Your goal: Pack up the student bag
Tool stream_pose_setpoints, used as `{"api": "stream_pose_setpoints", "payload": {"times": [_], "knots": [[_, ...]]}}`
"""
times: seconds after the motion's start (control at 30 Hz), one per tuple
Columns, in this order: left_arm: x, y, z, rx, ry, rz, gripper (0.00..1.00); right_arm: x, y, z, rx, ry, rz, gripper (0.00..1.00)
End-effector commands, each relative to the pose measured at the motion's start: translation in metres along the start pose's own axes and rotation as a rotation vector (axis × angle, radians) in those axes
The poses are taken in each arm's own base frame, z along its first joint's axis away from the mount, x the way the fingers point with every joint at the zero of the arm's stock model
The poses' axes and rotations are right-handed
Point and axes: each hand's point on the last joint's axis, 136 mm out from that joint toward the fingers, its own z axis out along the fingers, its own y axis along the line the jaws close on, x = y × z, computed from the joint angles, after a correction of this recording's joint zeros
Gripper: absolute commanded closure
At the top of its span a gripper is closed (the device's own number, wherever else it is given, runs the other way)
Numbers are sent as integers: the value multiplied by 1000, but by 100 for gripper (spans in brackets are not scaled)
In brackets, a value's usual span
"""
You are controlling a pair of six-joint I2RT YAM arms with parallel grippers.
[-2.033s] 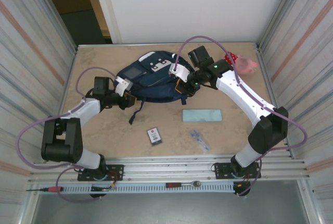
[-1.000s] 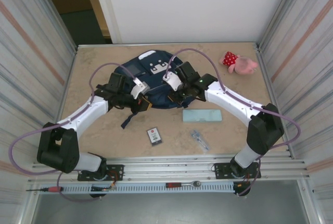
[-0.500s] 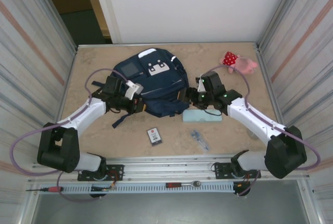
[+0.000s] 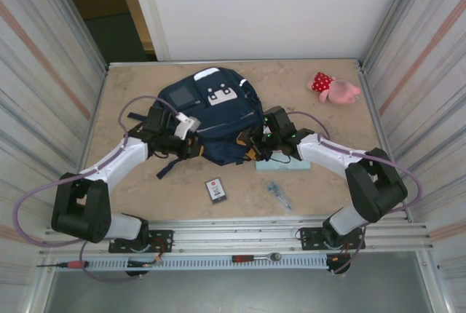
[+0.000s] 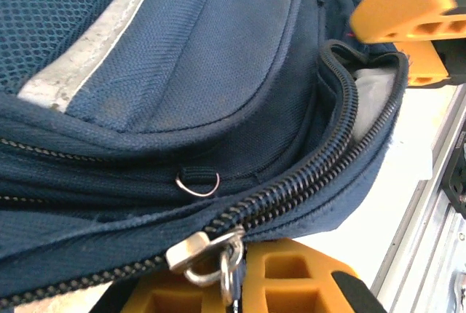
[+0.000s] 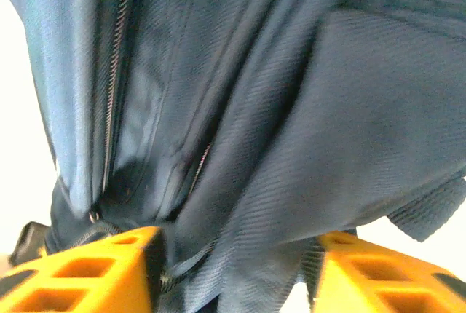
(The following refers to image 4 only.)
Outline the aluminium mounting rail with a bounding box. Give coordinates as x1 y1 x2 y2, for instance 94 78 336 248
38 218 434 255

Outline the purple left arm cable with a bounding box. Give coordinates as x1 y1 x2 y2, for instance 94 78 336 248
12 96 183 284

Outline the black card pack white label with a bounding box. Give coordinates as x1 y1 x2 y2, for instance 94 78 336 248
205 178 229 205

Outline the pink plush toy red dress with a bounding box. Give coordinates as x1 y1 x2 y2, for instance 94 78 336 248
307 71 363 106

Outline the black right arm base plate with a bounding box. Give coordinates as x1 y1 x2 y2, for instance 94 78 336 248
299 227 366 251

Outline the white door frame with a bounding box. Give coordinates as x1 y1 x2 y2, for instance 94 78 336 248
125 0 172 62

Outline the white slotted cable duct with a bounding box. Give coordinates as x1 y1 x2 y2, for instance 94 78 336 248
84 256 328 272

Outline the light blue pencil case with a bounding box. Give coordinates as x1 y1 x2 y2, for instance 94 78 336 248
254 152 312 173

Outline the orange and black wire connector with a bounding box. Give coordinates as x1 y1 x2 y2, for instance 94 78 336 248
126 253 164 269

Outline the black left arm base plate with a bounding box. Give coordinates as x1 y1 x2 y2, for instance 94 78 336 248
108 230 174 254

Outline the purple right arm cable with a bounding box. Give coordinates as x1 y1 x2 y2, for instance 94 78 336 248
287 111 424 276

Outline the red handled screwdriver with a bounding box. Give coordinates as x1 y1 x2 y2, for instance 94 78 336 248
35 260 88 269

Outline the ratchet wrench red-black handle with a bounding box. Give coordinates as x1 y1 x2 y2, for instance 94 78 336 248
232 252 283 263

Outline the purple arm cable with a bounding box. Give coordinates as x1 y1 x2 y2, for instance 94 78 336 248
287 111 424 276
12 96 183 284

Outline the navy blue student backpack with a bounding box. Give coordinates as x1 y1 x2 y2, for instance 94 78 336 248
127 67 264 180

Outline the blue compass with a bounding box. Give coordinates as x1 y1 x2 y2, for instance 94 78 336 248
266 181 295 213

